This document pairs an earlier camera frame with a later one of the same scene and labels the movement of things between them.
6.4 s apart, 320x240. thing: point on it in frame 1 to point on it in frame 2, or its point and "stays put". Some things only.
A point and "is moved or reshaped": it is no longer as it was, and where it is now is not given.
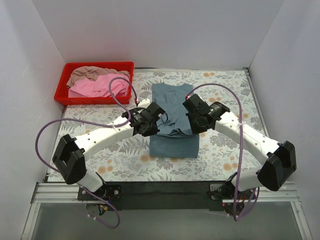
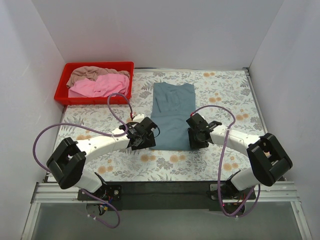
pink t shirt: (99, 87) stays put
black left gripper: (149, 128) to (149, 136)
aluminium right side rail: (247, 71) stays put
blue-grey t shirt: (175, 139) is moved or reshaped
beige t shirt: (91, 73) stays put
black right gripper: (191, 105) to (194, 137)
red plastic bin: (62, 94) stays put
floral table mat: (221, 157) stays put
